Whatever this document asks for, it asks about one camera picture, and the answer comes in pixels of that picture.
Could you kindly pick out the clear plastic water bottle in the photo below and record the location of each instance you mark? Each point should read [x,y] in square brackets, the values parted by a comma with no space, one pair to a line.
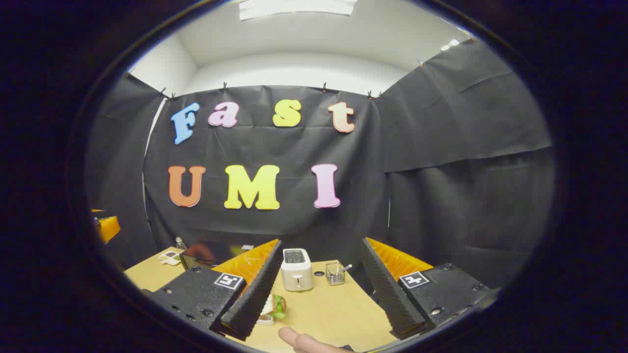
[180,244]

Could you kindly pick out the white divided snack dish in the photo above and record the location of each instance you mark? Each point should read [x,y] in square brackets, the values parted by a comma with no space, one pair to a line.
[170,257]

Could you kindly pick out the long ceiling light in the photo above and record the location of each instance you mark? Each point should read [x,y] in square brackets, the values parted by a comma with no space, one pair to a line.
[297,7]

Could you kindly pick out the small ceiling light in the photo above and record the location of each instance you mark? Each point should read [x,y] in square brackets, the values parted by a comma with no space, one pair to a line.
[450,45]

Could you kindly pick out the black backdrop cloth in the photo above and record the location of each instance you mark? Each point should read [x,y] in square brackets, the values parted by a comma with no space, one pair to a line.
[431,147]

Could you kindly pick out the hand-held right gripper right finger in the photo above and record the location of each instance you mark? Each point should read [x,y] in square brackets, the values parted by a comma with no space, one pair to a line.
[387,289]

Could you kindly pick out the lettuce sandwich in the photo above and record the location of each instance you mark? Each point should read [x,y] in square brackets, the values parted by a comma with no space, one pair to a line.
[275,305]

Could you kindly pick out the white toaster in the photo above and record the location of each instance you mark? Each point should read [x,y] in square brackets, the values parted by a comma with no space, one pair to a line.
[297,274]

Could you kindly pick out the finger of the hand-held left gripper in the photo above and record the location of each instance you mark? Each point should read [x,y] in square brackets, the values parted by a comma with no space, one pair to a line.
[109,228]

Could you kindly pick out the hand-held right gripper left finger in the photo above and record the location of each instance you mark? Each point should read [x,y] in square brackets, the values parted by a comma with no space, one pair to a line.
[255,294]

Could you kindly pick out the black electric oven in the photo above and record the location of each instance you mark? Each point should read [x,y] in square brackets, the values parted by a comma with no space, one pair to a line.
[206,255]

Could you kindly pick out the clear glass utensil cup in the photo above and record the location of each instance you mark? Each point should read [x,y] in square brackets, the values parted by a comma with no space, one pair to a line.
[334,275]

